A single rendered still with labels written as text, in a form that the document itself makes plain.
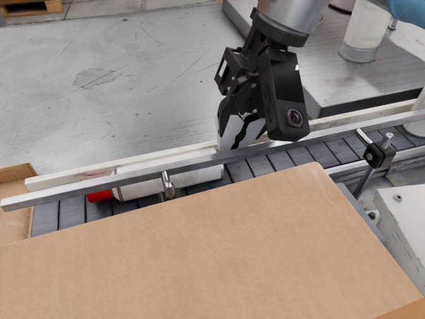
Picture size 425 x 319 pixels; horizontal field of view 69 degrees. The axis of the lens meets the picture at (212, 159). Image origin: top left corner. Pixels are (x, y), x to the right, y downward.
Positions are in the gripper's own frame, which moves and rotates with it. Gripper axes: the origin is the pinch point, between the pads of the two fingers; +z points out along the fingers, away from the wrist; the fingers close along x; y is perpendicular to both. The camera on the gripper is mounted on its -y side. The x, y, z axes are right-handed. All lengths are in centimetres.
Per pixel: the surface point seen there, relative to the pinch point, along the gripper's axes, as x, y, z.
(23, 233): 28.7, 1.0, 20.0
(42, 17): 47, 319, 116
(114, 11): -19, 315, 92
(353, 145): -24.0, -0.5, -4.1
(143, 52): 4, 55, 11
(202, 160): 6.3, -3.5, -1.8
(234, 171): -2.5, -0.1, 3.7
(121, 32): 8, 70, 13
